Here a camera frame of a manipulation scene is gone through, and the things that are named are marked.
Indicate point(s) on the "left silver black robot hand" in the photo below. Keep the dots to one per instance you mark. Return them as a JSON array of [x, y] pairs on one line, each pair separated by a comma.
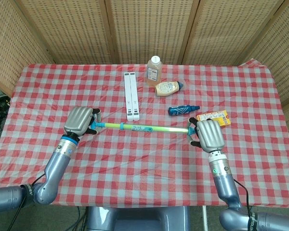
[[78, 120]]

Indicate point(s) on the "clear bottle amber liquid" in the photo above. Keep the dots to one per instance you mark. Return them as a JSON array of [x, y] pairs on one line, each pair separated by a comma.
[[153, 74]]

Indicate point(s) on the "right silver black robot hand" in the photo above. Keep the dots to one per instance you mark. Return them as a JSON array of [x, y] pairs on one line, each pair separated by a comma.
[[210, 136]]

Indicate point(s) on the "bamboo folding screen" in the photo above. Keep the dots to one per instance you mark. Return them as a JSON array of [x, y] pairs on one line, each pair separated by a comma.
[[149, 31]]

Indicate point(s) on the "white table leg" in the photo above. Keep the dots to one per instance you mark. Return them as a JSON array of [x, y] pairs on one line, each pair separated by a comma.
[[204, 219]]

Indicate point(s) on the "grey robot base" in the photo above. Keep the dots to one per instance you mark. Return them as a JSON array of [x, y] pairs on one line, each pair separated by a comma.
[[137, 219]]

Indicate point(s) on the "red white checked tablecloth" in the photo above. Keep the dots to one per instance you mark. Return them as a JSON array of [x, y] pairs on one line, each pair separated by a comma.
[[139, 168]]

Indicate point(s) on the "white folded laptop stand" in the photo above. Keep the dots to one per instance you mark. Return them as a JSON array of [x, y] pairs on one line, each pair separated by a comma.
[[132, 96]]

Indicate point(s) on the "long colourful water squirter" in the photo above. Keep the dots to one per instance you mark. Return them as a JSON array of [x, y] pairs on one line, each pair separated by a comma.
[[147, 128]]

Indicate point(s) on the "dark blue spray bottle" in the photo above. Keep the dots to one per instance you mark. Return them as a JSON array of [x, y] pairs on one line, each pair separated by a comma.
[[179, 110]]

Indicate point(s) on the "beige squeeze bottle blue cap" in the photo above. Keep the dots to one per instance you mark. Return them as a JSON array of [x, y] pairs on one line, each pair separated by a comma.
[[166, 89]]

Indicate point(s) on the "yellow orange cardboard box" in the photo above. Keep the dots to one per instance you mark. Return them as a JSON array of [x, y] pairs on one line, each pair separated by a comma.
[[222, 119]]

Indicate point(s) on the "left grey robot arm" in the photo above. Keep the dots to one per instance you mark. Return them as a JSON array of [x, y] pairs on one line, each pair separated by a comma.
[[55, 168]]

